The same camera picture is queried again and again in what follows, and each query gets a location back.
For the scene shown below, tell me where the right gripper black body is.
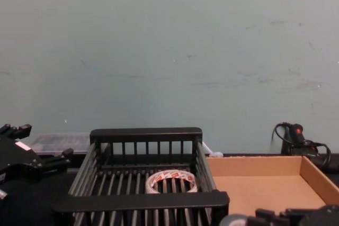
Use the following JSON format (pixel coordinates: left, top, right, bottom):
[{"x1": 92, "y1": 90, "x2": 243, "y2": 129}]
[{"x1": 288, "y1": 204, "x2": 339, "y2": 226}]

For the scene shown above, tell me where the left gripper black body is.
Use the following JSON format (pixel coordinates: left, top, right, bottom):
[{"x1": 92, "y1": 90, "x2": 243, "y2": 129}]
[{"x1": 0, "y1": 137, "x2": 44, "y2": 184}]

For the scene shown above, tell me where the silver tape roll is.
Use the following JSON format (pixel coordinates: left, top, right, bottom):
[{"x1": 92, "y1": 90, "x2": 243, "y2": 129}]
[{"x1": 219, "y1": 213, "x2": 249, "y2": 226}]

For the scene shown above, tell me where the white tape roll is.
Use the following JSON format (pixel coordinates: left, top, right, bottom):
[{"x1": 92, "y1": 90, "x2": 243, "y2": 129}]
[{"x1": 145, "y1": 170, "x2": 199, "y2": 194}]

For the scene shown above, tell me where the clear plastic case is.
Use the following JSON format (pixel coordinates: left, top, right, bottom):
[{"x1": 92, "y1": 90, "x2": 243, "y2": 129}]
[{"x1": 28, "y1": 132, "x2": 92, "y2": 156}]

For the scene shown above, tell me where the shallow brown cardboard tray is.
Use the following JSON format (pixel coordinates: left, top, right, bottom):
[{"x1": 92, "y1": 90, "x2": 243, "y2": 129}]
[{"x1": 205, "y1": 155, "x2": 339, "y2": 218}]

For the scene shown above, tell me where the black table cloth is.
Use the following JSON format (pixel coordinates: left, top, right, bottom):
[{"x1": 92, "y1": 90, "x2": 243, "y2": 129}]
[{"x1": 0, "y1": 151, "x2": 339, "y2": 226}]

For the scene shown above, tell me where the black rack with steel bars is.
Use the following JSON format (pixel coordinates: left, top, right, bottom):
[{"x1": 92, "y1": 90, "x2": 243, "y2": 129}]
[{"x1": 51, "y1": 127, "x2": 230, "y2": 226}]

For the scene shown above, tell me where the black corded tool red switch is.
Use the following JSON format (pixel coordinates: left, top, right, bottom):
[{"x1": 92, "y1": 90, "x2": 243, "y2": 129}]
[{"x1": 273, "y1": 122, "x2": 339, "y2": 174}]

